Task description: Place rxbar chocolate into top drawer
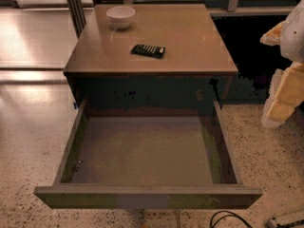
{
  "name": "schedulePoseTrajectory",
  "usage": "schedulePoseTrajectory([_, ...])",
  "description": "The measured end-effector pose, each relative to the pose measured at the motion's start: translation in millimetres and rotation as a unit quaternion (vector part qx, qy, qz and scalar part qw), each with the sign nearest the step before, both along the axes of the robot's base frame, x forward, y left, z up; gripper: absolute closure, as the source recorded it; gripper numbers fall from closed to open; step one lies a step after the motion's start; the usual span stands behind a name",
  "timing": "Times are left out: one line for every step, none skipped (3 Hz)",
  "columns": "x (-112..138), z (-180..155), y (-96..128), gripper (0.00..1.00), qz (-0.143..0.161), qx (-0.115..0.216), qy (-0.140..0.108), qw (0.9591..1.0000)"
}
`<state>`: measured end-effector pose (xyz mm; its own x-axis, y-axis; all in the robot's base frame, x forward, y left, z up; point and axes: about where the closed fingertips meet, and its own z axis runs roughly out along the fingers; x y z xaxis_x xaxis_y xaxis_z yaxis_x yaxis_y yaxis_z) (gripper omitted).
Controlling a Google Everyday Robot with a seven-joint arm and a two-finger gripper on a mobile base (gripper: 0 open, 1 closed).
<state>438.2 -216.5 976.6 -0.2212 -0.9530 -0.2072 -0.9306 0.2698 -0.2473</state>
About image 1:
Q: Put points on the brown wooden cabinet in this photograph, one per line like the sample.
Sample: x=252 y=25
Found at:
x=196 y=68

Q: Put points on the white ceramic bowl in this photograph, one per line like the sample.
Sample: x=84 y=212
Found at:
x=120 y=17

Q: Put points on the white power strip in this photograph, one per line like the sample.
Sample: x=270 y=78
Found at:
x=292 y=220

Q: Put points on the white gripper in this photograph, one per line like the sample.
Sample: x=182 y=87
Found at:
x=294 y=40

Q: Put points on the open top drawer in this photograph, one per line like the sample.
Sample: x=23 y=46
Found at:
x=148 y=158

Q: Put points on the metal window frame post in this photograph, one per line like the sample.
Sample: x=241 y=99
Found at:
x=77 y=15

